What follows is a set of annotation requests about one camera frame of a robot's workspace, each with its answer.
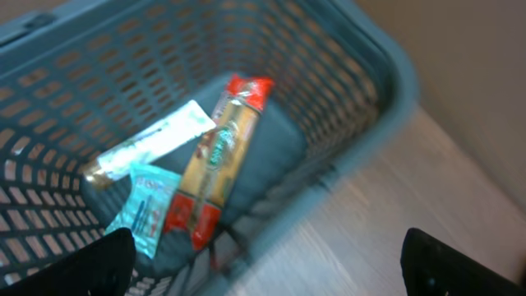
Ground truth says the grey plastic basket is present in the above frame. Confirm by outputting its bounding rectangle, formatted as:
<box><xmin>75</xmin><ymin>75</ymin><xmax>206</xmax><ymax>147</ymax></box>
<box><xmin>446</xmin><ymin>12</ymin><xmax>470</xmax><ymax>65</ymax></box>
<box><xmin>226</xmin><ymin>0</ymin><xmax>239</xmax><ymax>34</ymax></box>
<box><xmin>1</xmin><ymin>0</ymin><xmax>418</xmax><ymax>295</ymax></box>

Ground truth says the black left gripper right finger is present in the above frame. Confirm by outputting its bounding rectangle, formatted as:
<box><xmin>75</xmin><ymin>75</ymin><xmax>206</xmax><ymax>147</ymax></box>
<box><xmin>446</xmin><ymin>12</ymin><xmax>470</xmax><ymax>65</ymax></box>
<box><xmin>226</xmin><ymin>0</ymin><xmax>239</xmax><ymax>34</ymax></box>
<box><xmin>400</xmin><ymin>228</ymin><xmax>525</xmax><ymax>296</ymax></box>

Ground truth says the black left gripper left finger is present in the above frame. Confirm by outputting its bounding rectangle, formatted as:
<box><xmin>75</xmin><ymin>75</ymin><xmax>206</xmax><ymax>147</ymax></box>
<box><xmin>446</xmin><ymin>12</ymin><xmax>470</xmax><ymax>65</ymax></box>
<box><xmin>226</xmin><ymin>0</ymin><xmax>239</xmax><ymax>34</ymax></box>
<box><xmin>1</xmin><ymin>228</ymin><xmax>136</xmax><ymax>296</ymax></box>

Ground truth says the white cream tube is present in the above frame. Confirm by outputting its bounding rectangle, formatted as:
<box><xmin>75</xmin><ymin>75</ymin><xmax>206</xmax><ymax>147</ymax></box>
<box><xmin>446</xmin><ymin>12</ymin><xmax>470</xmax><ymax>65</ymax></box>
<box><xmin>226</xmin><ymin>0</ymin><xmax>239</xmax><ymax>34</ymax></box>
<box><xmin>82</xmin><ymin>100</ymin><xmax>216</xmax><ymax>188</ymax></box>

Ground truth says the teal snack packet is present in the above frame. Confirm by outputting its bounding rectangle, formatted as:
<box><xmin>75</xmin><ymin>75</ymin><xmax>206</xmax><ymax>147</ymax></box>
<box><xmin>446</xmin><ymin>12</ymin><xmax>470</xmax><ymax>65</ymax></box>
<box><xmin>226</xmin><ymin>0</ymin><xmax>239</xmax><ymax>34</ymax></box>
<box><xmin>105</xmin><ymin>163</ymin><xmax>181</xmax><ymax>259</ymax></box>

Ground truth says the orange spaghetti packet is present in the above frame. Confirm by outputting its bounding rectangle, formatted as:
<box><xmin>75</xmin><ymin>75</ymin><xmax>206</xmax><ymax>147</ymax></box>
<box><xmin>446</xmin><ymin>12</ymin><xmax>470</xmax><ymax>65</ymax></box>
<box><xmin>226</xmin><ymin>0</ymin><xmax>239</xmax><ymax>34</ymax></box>
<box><xmin>164</xmin><ymin>75</ymin><xmax>275</xmax><ymax>251</ymax></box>

